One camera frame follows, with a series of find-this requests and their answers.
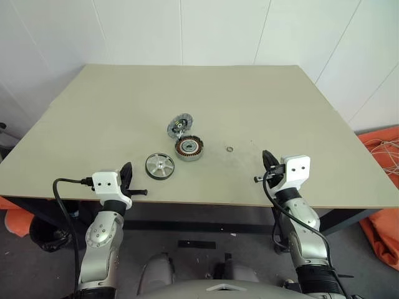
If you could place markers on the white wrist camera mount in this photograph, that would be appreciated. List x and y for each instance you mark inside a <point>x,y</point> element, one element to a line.
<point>104,183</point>
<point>296,169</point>

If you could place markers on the round motor end cap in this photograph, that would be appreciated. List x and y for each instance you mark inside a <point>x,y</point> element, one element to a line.
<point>180,124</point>

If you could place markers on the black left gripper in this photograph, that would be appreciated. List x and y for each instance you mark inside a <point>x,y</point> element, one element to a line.
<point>126,191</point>

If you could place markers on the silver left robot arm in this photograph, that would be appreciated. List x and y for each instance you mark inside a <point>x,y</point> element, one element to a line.
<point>99,233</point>

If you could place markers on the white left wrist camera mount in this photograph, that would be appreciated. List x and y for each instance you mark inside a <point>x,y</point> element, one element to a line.
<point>104,183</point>

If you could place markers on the black bin bag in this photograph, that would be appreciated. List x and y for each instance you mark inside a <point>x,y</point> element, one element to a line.
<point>50,233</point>

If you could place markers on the dark metal stand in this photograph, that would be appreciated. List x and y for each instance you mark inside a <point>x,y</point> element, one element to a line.
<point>2,126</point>

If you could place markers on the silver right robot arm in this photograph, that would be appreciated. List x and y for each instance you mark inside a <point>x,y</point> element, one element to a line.
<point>304,218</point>

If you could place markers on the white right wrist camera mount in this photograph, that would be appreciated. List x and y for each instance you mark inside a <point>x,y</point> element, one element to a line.
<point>296,169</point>

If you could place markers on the silver robot torso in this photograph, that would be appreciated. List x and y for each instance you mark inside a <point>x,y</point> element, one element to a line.
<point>193,289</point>

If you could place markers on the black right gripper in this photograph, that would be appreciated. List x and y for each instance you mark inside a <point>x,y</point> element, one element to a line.
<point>275,180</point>

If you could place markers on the black table frame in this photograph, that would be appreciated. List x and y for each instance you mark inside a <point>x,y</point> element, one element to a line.
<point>193,218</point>

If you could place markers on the silver rotor disc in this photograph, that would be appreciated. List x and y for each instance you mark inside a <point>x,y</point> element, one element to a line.
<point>159,166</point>

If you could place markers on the black zip tie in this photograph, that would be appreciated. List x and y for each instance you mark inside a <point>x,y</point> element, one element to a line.
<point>344,275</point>

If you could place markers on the large orange fabric bag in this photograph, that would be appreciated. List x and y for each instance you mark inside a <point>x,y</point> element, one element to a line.
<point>383,236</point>

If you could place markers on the grey rounded leg cover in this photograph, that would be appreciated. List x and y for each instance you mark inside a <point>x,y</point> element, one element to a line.
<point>238,269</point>
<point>157,271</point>

